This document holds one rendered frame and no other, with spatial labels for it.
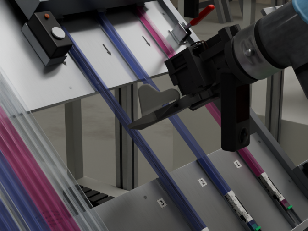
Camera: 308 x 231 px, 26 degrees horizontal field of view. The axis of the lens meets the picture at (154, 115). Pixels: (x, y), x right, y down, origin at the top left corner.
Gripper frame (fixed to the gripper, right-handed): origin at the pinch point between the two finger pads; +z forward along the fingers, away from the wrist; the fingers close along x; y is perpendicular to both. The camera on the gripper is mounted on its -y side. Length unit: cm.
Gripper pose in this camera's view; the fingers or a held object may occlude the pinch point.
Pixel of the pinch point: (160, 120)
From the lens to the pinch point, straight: 106.1
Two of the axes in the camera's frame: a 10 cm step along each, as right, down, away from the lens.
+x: -6.4, 2.2, -7.4
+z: -6.5, 3.5, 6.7
